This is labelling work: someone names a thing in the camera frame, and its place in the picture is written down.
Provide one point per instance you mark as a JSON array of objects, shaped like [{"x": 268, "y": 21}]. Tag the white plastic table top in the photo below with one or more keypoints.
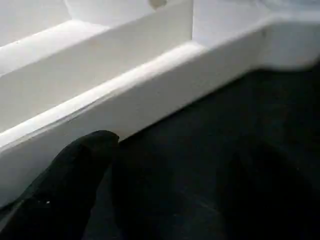
[{"x": 125, "y": 75}]

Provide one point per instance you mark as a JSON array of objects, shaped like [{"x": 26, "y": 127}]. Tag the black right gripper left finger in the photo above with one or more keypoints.
[{"x": 62, "y": 187}]

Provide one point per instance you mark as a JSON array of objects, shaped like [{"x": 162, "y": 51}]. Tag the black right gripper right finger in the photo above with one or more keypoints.
[{"x": 287, "y": 200}]

